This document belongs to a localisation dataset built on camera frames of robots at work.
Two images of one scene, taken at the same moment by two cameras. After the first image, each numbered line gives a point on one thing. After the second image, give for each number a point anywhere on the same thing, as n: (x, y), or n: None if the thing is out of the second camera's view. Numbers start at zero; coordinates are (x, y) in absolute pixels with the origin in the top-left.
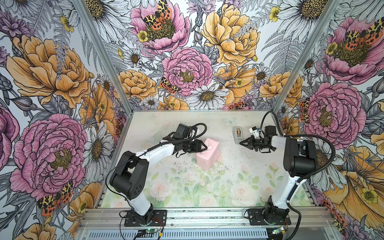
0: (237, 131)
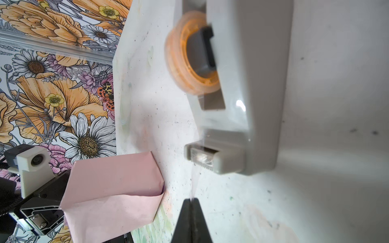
0: (232, 57)
